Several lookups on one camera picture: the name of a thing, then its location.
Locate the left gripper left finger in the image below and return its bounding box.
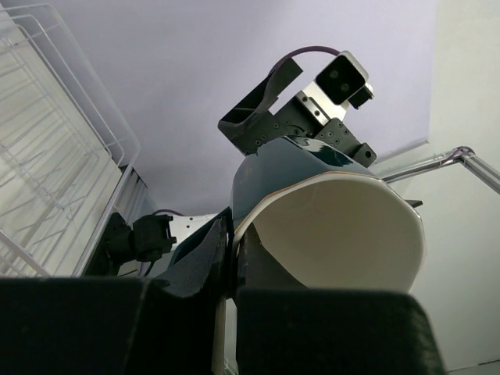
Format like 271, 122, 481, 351
1, 219, 227, 374

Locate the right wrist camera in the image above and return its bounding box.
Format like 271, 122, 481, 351
314, 50, 374, 109

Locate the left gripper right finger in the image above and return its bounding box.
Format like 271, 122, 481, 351
235, 228, 445, 374

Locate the dark green ceramic mug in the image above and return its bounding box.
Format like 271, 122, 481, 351
167, 135, 426, 375

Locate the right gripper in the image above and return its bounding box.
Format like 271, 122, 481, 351
218, 58, 377, 166

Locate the aluminium extrusion rail frame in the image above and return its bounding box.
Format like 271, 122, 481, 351
378, 146, 499, 194

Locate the white wire dish rack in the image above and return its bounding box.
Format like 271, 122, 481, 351
1, 4, 140, 277

